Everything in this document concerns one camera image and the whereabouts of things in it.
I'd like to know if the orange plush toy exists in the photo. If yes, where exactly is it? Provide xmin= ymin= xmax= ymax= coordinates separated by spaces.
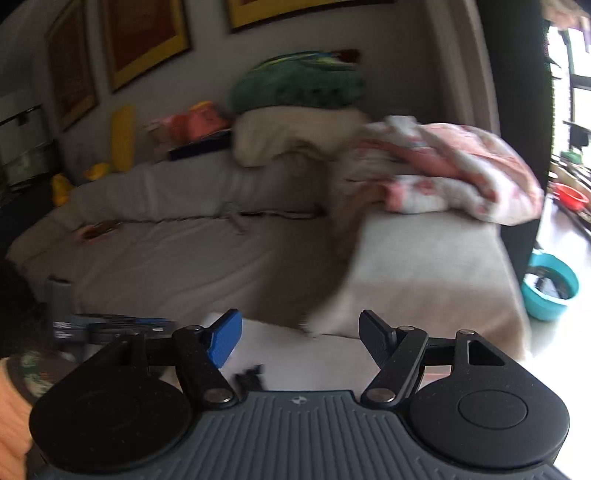
xmin=144 ymin=101 xmax=232 ymax=146

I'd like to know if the framed red artwork middle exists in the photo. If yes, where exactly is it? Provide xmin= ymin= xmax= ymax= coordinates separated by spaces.
xmin=98 ymin=0 xmax=191 ymax=92

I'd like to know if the framed red artwork right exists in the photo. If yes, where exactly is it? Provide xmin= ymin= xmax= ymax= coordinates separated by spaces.
xmin=224 ymin=0 xmax=391 ymax=33

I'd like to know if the yellow cushion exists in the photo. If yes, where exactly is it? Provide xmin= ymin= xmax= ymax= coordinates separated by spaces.
xmin=111 ymin=104 xmax=135 ymax=173

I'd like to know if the black tablet on sofa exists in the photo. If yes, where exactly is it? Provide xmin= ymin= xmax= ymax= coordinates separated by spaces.
xmin=167 ymin=130 xmax=233 ymax=161

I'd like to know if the beige sofa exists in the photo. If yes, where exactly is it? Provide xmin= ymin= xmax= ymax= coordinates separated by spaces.
xmin=7 ymin=151 xmax=530 ymax=358

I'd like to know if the yellow duck toy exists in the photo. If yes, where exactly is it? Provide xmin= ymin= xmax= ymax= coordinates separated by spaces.
xmin=51 ymin=162 xmax=111 ymax=207

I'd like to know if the pink floral blanket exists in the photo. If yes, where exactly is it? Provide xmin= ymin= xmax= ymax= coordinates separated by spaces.
xmin=332 ymin=116 xmax=544 ymax=226

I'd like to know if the cream pillow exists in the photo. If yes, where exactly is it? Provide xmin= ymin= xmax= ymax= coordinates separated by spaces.
xmin=232 ymin=106 xmax=369 ymax=167

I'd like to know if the framed red artwork left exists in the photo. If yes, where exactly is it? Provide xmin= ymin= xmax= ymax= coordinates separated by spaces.
xmin=45 ymin=0 xmax=98 ymax=131

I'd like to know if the framed red artwork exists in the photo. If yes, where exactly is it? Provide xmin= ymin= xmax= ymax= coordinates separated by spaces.
xmin=45 ymin=0 xmax=98 ymax=131
xmin=224 ymin=0 xmax=391 ymax=33
xmin=98 ymin=0 xmax=191 ymax=92

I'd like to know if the red plastic basin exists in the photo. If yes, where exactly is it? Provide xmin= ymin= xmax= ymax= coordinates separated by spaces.
xmin=553 ymin=183 xmax=589 ymax=212

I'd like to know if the green folded blanket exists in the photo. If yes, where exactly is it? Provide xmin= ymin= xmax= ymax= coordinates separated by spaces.
xmin=229 ymin=51 xmax=365 ymax=114

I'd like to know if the black hair clip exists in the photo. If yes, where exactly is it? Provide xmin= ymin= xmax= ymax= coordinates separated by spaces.
xmin=235 ymin=364 xmax=266 ymax=396

